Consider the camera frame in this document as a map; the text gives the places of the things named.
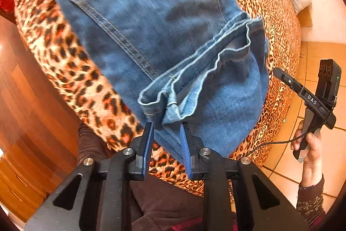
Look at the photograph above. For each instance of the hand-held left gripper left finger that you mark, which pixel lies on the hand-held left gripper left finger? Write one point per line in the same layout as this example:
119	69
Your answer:
149	140

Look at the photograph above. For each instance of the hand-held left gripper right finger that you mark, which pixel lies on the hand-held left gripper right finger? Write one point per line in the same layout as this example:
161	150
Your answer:
185	149

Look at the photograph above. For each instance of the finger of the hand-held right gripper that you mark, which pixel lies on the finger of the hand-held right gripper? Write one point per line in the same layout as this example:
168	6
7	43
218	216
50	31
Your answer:
308	97

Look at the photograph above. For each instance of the blue denim pants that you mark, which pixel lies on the blue denim pants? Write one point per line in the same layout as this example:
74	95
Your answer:
162	17

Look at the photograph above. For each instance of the person's right forearm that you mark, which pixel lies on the person's right forearm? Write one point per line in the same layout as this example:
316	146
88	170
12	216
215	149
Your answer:
310	204

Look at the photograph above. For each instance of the person's right hand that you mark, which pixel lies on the person's right hand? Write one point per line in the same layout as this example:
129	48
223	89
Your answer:
313	158

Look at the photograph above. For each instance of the leopard print bed sheet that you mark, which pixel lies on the leopard print bed sheet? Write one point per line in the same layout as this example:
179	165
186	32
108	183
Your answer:
67	38

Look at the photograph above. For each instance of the wooden furniture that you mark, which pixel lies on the wooden furniture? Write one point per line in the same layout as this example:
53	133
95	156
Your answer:
16	190

